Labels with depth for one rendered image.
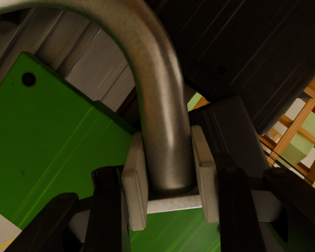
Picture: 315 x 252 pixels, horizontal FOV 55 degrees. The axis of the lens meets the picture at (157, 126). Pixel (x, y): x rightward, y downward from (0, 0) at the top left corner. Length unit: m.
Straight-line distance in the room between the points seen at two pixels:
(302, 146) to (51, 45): 3.34
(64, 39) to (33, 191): 0.12
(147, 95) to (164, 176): 0.05
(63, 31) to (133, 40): 0.09
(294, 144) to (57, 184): 3.28
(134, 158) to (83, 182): 0.09
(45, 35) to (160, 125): 0.12
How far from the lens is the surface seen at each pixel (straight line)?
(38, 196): 0.25
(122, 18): 0.18
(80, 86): 0.68
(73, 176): 0.24
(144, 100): 0.18
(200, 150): 0.16
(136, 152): 0.16
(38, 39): 0.25
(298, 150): 3.46
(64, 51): 0.24
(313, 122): 3.79
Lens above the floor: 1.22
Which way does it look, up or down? 13 degrees down
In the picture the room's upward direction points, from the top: 130 degrees clockwise
